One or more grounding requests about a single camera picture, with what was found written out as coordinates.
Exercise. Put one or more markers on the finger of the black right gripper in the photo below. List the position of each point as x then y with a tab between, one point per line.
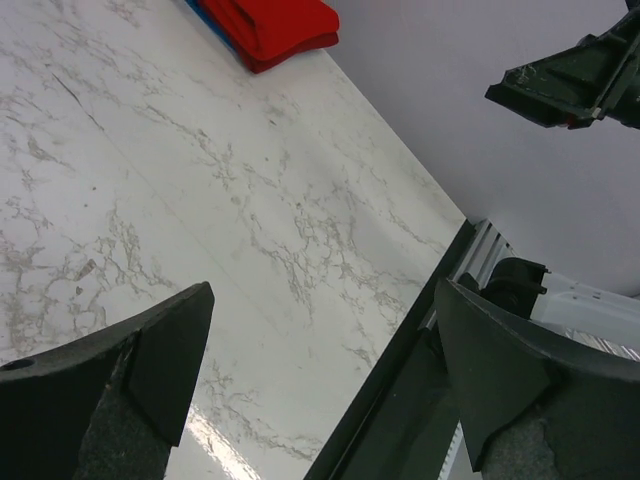
596	79

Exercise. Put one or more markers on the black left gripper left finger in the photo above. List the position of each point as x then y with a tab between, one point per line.
110	405

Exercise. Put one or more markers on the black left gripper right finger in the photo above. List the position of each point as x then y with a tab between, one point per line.
534	404

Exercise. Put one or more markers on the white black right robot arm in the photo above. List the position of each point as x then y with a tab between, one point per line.
602	320

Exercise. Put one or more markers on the folded red t shirt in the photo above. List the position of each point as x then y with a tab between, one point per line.
265	33

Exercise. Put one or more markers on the folded blue t shirt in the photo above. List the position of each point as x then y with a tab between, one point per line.
209	22

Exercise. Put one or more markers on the aluminium frame rail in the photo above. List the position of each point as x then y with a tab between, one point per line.
487	248

